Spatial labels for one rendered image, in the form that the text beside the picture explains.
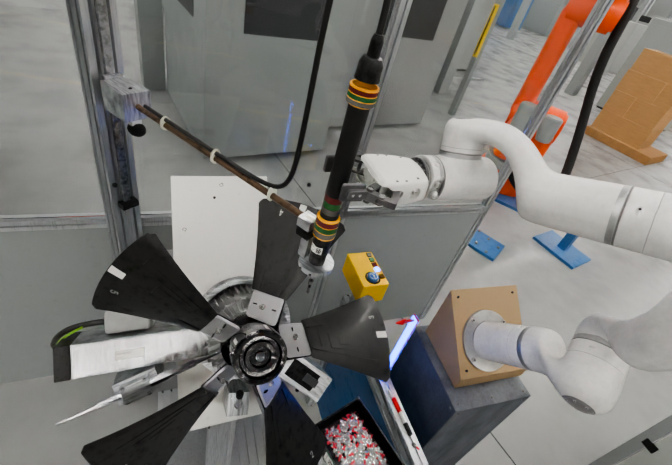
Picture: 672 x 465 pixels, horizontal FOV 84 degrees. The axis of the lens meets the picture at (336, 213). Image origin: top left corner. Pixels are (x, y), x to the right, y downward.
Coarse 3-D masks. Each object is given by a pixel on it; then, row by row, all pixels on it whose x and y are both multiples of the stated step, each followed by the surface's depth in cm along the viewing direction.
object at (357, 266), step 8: (352, 256) 134; (360, 256) 135; (344, 264) 137; (352, 264) 131; (360, 264) 132; (368, 264) 132; (344, 272) 137; (352, 272) 131; (360, 272) 128; (368, 272) 129; (376, 272) 130; (352, 280) 131; (360, 280) 126; (368, 280) 126; (384, 280) 128; (352, 288) 131; (360, 288) 126; (368, 288) 125; (376, 288) 126; (384, 288) 128; (360, 296) 126; (376, 296) 130
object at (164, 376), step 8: (216, 352) 89; (192, 360) 87; (200, 360) 88; (176, 368) 86; (184, 368) 86; (152, 376) 84; (160, 376) 84; (168, 376) 84; (152, 384) 83; (104, 400) 80; (112, 400) 80; (96, 408) 80; (56, 424) 77
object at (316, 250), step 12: (372, 36) 48; (372, 48) 49; (360, 60) 50; (372, 60) 49; (360, 72) 50; (372, 72) 50; (372, 84) 51; (312, 252) 70; (324, 252) 70; (312, 264) 72
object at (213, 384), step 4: (224, 368) 80; (228, 368) 82; (232, 368) 83; (220, 372) 80; (224, 372) 81; (228, 372) 83; (232, 372) 85; (216, 376) 79; (220, 376) 81; (224, 376) 83; (228, 376) 85; (232, 376) 86; (212, 380) 79; (216, 380) 81; (228, 380) 86; (208, 384) 79; (212, 384) 81; (216, 384) 82; (220, 384) 84; (224, 384) 86; (208, 388) 80; (212, 388) 82; (216, 388) 84; (220, 388) 86
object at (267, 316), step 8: (256, 296) 88; (264, 296) 87; (272, 296) 87; (264, 304) 87; (272, 304) 86; (280, 304) 85; (248, 312) 88; (256, 312) 87; (264, 312) 86; (272, 312) 85; (264, 320) 85; (272, 320) 85
